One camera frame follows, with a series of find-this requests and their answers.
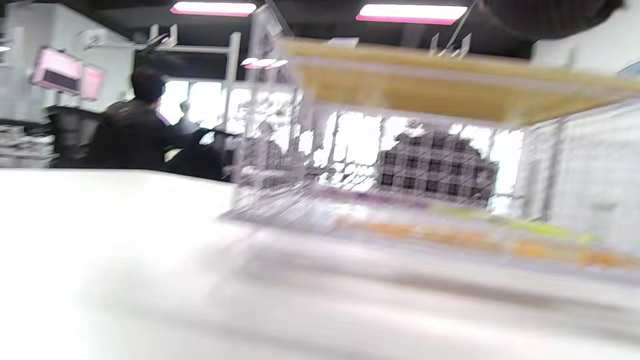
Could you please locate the person's left hand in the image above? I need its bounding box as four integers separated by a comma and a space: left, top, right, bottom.
477, 0, 625, 41

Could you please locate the yellow double-ended highlighter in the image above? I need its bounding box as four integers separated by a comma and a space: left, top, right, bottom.
434, 204, 598, 246

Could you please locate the orange double-ended highlighter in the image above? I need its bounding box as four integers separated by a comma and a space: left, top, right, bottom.
340, 219, 503, 253
507, 239, 640, 271

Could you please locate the purple double-ended highlighter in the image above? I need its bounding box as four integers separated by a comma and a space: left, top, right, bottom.
320, 186, 432, 210

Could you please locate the white wire drawer basket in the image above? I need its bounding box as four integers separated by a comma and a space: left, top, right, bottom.
219, 85, 640, 283

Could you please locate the ceiling light strip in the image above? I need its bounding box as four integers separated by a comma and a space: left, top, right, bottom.
355, 3, 469, 26
169, 1, 258, 18

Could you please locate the white number sign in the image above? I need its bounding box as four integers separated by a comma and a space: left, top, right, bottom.
81, 29, 107, 49

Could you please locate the pink-lit monitor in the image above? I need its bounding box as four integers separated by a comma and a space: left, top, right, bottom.
81, 65, 107, 102
29, 46, 84, 97

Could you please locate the black mesh office chair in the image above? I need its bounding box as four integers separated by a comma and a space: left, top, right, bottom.
46, 105, 105, 169

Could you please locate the white clip mount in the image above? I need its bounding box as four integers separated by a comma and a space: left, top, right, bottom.
429, 31, 472, 57
146, 23, 179, 52

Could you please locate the wooden-topped white wire shelf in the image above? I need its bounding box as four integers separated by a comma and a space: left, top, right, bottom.
240, 5, 640, 221

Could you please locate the white metal frame pole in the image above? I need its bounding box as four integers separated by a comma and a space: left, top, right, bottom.
84, 31, 242, 85

